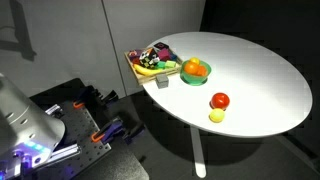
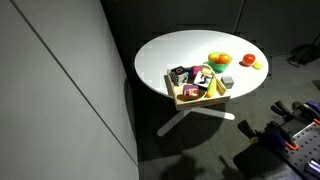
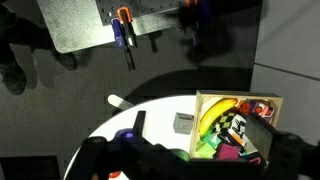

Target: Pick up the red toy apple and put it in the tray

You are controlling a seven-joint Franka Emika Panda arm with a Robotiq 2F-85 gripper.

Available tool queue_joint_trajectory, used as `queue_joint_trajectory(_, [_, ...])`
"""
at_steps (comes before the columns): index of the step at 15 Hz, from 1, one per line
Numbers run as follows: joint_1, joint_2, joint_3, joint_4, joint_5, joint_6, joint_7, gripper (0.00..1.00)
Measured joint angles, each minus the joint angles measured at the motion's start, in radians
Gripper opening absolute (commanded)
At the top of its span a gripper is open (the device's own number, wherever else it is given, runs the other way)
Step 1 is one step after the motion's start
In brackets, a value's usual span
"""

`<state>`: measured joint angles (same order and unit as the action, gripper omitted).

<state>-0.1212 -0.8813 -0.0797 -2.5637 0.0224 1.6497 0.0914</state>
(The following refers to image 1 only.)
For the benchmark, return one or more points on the red toy apple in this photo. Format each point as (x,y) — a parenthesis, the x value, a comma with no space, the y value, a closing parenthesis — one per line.
(220,100)

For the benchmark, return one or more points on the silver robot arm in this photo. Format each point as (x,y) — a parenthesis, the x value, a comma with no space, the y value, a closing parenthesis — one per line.
(23,123)

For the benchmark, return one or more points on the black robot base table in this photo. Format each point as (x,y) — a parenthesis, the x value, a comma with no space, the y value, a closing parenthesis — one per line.
(123,166)

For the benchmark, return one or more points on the wooden tray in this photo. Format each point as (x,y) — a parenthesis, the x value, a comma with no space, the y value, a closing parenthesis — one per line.
(146,79)

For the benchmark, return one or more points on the yellow toy banana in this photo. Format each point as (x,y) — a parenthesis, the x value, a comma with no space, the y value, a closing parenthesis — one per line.
(144,70)

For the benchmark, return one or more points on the orange toy fruit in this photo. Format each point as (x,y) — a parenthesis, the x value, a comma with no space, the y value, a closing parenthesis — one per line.
(191,68)

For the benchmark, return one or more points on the small yellow toy fruit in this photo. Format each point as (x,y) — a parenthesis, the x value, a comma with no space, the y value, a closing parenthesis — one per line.
(194,60)

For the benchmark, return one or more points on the red-orange toy fruit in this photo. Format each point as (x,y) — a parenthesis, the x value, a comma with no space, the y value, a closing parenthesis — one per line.
(202,70)

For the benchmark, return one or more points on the yellow toy lemon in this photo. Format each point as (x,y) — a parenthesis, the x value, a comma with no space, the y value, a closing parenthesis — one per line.
(217,115)

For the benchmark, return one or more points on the light green block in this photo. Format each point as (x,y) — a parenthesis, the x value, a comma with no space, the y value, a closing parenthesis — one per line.
(170,64)

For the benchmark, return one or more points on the black white checkered cube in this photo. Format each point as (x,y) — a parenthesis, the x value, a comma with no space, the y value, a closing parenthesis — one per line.
(149,58)

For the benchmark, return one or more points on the green plastic bowl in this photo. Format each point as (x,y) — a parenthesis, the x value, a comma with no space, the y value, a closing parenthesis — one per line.
(193,80)

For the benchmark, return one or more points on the magenta cube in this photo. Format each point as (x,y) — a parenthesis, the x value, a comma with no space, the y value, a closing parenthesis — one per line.
(164,54)

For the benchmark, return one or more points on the purple cube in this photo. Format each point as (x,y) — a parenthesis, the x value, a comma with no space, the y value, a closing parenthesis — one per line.
(135,54)

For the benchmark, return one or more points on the black cube with red print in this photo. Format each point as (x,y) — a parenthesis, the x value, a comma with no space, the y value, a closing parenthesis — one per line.
(161,46)

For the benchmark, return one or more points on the white table base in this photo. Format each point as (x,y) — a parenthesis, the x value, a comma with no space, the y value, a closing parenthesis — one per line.
(198,153)

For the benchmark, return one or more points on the perforated metal breadboard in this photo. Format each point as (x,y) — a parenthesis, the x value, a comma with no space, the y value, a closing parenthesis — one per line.
(83,130)

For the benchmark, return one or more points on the aluminium rail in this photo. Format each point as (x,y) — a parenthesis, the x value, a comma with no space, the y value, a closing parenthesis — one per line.
(65,152)

